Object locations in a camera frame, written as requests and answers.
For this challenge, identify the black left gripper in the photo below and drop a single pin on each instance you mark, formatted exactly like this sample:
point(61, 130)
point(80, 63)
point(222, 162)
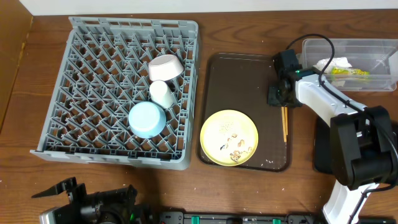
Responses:
point(76, 193)

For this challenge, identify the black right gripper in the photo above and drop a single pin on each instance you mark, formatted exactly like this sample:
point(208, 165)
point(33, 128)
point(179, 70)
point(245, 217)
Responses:
point(277, 98)

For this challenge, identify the wooden chopstick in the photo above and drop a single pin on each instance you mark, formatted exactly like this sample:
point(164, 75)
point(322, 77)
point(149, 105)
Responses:
point(284, 124)
point(286, 120)

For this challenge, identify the yellow green snack wrapper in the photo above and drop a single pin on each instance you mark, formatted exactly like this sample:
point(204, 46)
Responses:
point(338, 72)

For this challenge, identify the white paper napkin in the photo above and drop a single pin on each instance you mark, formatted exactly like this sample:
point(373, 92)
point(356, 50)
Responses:
point(337, 62)

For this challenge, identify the yellow plate with scraps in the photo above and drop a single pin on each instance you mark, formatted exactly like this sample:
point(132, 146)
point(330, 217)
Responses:
point(229, 138)

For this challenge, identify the pale pink bowl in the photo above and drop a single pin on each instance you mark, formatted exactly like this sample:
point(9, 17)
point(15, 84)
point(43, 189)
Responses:
point(165, 67)

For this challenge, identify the white paper cup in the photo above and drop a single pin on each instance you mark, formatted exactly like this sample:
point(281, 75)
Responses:
point(161, 94)

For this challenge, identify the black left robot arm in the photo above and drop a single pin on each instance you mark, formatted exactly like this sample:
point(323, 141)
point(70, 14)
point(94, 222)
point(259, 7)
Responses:
point(112, 207)

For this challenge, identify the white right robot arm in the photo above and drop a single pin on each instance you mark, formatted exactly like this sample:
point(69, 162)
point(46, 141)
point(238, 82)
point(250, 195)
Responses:
point(327, 101)

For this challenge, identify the black waste bin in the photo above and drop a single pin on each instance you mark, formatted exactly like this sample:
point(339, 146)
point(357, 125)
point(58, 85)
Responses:
point(321, 149)

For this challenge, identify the clear plastic waste bin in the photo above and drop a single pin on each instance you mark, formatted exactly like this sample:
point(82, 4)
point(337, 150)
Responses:
point(378, 57)

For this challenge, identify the grey dishwasher rack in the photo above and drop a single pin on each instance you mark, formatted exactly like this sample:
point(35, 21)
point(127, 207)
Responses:
point(103, 75)

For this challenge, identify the dark brown serving tray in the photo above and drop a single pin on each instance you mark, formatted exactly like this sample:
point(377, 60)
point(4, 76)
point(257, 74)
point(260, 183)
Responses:
point(240, 82)

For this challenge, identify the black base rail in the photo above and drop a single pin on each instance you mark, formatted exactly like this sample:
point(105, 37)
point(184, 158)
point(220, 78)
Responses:
point(213, 218)

